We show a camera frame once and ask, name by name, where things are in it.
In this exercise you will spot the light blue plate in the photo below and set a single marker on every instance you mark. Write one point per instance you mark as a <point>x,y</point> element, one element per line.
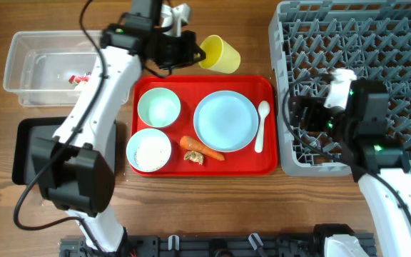
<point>225,121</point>

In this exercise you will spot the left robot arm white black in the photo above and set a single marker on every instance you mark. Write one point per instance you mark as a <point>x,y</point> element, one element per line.
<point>70,168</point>

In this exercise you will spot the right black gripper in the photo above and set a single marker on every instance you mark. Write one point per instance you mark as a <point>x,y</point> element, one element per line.
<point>299,112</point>

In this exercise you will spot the white plastic spoon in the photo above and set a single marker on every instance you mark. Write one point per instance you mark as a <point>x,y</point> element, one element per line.
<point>263,111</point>

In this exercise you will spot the grey dishwasher rack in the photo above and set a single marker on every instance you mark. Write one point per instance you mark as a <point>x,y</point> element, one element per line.
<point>372,38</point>

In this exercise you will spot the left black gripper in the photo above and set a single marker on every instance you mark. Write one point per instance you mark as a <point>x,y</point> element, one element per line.
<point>188,38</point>

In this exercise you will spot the yellow plastic cup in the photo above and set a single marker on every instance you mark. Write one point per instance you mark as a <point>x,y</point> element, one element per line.
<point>219,55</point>

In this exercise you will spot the orange carrot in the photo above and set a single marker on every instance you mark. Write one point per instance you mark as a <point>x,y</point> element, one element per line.
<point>191,144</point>

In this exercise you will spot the red serving tray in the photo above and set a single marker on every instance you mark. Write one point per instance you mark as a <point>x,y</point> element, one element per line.
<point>191,90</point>

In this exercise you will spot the brown food scrap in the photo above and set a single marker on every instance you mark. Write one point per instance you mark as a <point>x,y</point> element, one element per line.
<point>194,156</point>

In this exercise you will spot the red snack wrapper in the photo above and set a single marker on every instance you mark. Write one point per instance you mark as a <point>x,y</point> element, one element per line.
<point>76,80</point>

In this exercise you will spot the black tray bin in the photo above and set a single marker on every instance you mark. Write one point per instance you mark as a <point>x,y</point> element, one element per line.
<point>23,169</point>

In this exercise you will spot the clear plastic bin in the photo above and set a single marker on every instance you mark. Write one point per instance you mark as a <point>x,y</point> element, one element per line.
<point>40,63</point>

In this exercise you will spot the mint green bowl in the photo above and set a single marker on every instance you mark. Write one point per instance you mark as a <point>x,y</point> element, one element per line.
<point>159,107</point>

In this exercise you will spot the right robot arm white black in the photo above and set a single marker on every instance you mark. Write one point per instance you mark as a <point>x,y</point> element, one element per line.
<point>353,114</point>

